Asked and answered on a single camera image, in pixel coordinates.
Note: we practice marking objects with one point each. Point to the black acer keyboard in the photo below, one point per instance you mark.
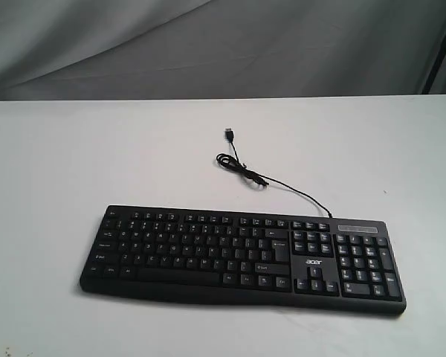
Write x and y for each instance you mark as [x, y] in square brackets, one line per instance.
[235, 258]

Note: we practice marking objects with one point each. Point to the grey backdrop cloth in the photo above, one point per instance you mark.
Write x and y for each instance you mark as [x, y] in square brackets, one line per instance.
[146, 50]

